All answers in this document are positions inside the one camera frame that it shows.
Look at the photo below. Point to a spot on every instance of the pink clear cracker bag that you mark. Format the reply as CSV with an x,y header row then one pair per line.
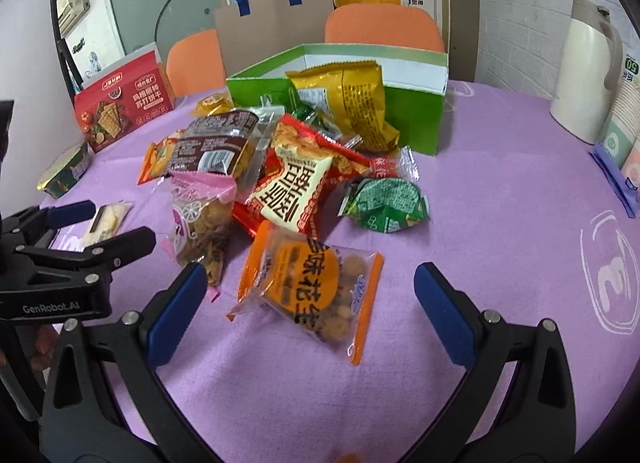
x,y
201,208

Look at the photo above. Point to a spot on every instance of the air conditioner unit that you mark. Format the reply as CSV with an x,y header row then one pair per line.
x,y
69,13

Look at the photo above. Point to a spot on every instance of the green snack packet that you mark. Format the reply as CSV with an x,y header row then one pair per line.
x,y
386,205

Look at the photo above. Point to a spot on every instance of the small white clear packet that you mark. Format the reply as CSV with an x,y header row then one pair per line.
x,y
106,223

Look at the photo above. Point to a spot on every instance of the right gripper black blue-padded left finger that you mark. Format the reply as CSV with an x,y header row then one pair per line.
x,y
82,420

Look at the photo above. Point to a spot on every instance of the red cracker box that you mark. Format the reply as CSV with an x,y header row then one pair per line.
x,y
125,96

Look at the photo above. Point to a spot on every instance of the yellow snack bag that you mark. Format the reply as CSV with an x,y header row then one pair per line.
x,y
352,95

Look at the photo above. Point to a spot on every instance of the cream thermos jug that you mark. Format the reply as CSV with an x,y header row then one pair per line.
x,y
589,71

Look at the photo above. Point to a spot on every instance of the orange chair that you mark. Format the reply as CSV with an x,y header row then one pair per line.
x,y
194,64
383,24

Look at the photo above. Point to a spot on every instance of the green cardboard box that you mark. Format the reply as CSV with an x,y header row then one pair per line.
x,y
415,83

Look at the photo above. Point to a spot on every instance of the right orange chair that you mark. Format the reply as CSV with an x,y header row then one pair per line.
x,y
383,24

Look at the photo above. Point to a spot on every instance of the brown paper bag blue handles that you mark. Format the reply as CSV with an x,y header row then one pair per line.
x,y
250,31

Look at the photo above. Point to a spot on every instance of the red white snack bag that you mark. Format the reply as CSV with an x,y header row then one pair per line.
x,y
300,171

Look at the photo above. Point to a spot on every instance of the small red candy packet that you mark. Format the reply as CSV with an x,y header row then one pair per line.
x,y
399,164

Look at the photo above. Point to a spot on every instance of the orange peanut snack bag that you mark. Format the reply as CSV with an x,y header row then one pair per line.
x,y
328,291

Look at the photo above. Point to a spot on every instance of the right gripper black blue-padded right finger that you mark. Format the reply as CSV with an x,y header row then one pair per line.
x,y
515,401

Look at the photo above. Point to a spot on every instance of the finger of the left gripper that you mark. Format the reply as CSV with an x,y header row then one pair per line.
x,y
39,221
110,247

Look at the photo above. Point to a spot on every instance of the white board black frame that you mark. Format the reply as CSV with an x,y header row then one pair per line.
x,y
42,124

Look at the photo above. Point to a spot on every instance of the green round tin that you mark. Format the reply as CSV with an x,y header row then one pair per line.
x,y
65,172

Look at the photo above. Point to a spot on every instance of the purple tablecloth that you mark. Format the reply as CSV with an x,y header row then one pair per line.
x,y
521,219

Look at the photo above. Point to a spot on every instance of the paper cups pack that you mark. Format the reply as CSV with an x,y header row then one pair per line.
x,y
617,151

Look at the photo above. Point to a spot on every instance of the left orange chair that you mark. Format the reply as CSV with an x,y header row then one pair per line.
x,y
194,64

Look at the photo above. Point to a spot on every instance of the brown dark snack packet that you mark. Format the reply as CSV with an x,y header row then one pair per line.
x,y
219,144

